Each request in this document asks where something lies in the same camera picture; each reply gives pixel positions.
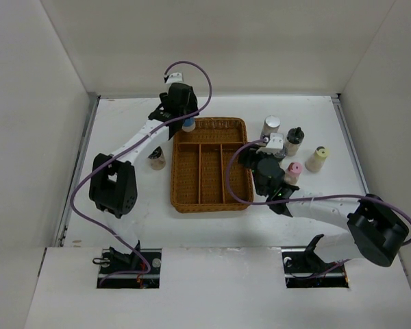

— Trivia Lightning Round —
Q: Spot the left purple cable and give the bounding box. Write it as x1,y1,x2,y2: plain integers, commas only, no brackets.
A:
71,61,213,289

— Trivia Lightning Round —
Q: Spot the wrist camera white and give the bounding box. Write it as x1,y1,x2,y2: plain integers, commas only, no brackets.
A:
164,72,184,85
261,133,284,155

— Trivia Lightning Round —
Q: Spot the brown wicker divided tray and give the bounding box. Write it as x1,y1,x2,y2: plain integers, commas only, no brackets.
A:
171,117,247,213

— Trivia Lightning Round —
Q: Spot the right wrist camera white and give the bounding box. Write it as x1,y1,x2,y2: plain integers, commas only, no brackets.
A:
261,133,284,155

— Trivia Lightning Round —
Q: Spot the black-cap bottle right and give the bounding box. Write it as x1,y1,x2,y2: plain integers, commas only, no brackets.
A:
284,127,305,157

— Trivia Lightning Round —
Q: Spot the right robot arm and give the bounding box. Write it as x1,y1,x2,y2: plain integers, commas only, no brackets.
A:
238,147,409,271

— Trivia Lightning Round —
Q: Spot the purple cable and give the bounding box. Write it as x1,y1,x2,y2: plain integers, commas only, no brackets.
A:
225,138,411,245
71,61,213,289

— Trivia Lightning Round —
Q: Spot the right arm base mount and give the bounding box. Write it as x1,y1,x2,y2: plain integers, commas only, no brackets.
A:
282,248,349,289

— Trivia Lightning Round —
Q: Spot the black-cap bottle left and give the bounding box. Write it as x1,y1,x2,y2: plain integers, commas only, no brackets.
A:
148,147,166,171

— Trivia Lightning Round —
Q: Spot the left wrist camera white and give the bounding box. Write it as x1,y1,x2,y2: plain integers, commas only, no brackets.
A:
164,72,184,85

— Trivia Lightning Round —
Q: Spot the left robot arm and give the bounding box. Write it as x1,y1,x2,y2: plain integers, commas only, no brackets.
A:
88,82,199,273

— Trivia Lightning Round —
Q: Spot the silver-lid jar blue label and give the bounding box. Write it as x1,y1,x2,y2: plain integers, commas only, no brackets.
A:
182,117,196,132
260,115,281,140

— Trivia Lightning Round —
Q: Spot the pink-cap bottle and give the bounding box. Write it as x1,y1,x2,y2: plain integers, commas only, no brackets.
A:
284,162,302,185

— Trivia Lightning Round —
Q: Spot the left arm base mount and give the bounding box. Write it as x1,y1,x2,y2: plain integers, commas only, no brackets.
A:
92,247,162,289

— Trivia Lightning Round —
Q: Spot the black-cap bottle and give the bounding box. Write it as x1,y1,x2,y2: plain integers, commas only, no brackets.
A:
284,127,305,157
148,147,166,171

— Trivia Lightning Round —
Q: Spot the dark-lid spice grinder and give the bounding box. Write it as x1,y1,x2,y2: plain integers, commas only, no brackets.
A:
273,148,288,162

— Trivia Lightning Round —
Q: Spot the yellow-cap bottle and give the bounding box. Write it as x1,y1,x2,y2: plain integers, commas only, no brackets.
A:
305,146,329,173

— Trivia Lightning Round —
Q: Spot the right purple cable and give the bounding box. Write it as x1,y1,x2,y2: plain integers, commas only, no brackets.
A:
225,138,411,245

